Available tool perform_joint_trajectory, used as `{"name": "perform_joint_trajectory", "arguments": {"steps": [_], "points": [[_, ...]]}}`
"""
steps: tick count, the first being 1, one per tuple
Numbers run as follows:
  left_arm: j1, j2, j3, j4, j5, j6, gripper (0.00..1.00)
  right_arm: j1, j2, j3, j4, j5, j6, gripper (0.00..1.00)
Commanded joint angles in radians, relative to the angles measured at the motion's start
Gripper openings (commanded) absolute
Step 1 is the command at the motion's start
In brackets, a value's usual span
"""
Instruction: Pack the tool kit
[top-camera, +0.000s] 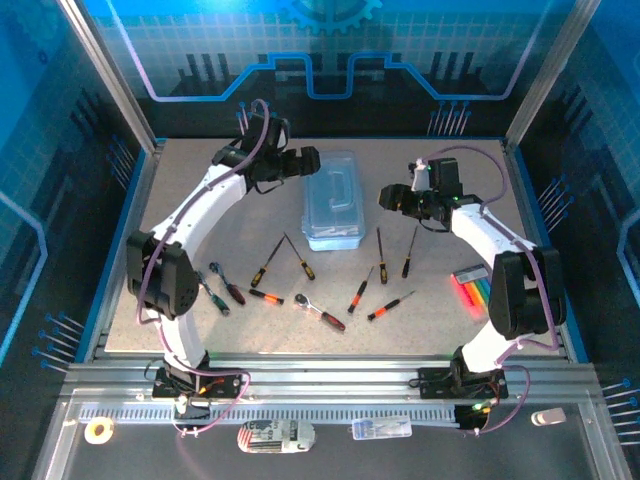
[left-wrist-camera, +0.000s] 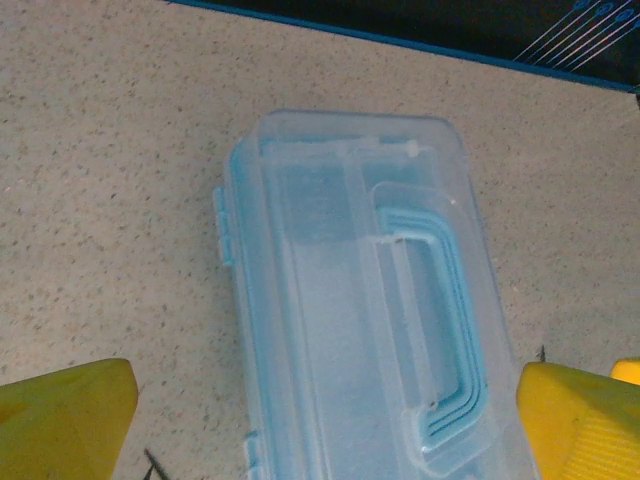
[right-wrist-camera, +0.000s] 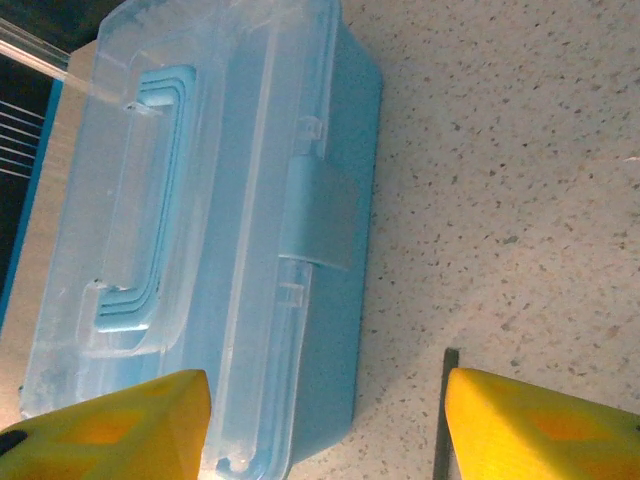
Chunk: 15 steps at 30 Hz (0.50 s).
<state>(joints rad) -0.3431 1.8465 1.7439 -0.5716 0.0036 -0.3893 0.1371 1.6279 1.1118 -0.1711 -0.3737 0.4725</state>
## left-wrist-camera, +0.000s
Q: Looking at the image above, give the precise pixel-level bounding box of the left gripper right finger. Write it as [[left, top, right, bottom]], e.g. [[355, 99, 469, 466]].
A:
[[516, 356, 640, 480]]

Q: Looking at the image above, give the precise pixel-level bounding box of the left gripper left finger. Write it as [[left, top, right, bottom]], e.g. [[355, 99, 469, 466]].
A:
[[0, 358, 140, 480]]

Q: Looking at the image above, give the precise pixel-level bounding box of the clear blue plastic tool box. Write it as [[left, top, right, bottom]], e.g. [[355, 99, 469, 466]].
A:
[[212, 107, 541, 480]]

